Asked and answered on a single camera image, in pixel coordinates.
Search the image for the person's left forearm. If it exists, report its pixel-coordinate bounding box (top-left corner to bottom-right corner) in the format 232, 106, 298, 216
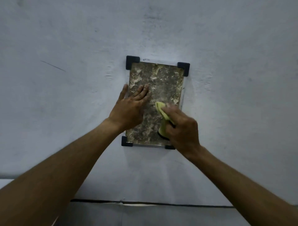
0, 118, 124, 226

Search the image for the person's right forearm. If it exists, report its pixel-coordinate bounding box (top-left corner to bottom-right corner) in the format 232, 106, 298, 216
176, 145, 298, 226

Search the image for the person's right hand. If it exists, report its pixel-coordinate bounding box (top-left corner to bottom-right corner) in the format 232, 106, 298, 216
163, 103, 201, 160

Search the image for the person's left hand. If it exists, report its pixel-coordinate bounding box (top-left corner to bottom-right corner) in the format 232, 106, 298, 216
108, 84, 151, 133

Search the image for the stained mirror panel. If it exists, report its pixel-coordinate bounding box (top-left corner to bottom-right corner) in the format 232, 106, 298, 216
125, 61, 186, 148

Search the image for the yellow-green scrubber with black base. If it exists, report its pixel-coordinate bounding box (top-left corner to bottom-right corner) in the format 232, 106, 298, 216
155, 101, 176, 141

